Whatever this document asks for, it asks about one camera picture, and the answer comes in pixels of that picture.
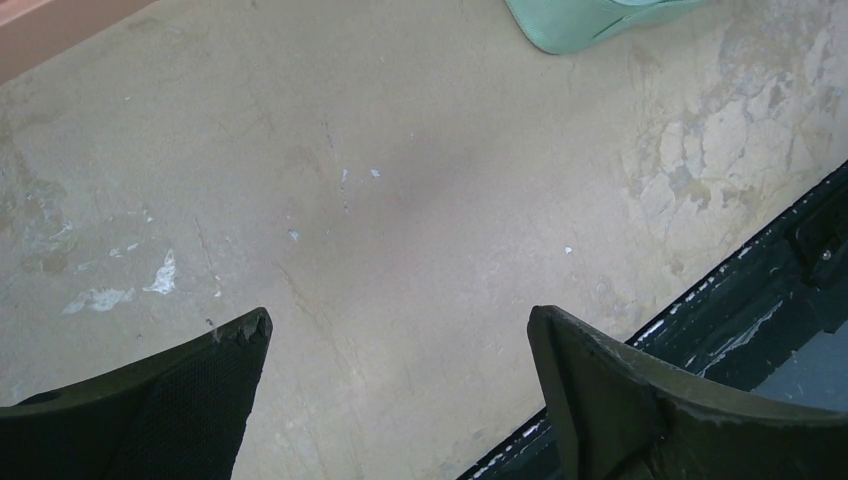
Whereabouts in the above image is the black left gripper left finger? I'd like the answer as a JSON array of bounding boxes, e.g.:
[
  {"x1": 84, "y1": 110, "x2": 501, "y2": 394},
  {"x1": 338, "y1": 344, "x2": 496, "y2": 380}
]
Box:
[{"x1": 1, "y1": 308, "x2": 273, "y2": 479}]

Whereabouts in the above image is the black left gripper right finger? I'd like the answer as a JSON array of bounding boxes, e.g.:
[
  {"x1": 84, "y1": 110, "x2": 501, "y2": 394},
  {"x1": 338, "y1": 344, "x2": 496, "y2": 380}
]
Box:
[{"x1": 527, "y1": 305, "x2": 847, "y2": 479}]

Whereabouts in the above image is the mint green case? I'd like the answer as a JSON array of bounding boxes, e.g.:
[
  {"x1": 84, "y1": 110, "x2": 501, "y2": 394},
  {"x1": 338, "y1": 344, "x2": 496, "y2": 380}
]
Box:
[{"x1": 506, "y1": 0, "x2": 701, "y2": 55}]

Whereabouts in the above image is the peach desk organizer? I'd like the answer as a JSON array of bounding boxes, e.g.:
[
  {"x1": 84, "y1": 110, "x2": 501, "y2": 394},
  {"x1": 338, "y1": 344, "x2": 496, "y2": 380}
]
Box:
[{"x1": 1, "y1": 0, "x2": 153, "y2": 83}]

